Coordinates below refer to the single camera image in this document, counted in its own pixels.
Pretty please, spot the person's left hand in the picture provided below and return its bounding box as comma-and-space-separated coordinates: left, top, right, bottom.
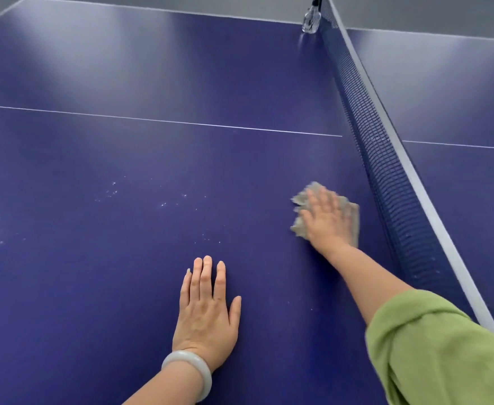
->
172, 255, 242, 374

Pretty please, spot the person's right hand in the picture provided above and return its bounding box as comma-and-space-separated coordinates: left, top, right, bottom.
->
299, 187, 356, 258

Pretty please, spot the grey cleaning cloth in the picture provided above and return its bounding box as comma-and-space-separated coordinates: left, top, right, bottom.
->
290, 181, 361, 249

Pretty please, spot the person's left forearm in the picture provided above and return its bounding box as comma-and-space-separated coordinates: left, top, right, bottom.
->
122, 362, 205, 405

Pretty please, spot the person's right forearm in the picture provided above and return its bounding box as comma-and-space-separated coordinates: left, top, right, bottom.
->
322, 244, 415, 325

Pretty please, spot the dark table tennis net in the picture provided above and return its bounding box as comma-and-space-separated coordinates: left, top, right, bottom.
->
316, 0, 494, 336

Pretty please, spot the blue table tennis table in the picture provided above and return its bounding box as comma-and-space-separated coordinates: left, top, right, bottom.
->
0, 0, 494, 405

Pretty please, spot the green right sleeve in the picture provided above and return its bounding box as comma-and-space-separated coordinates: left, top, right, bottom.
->
365, 289, 494, 405

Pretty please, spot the white jade bracelet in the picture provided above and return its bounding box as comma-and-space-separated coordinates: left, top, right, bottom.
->
161, 349, 213, 403

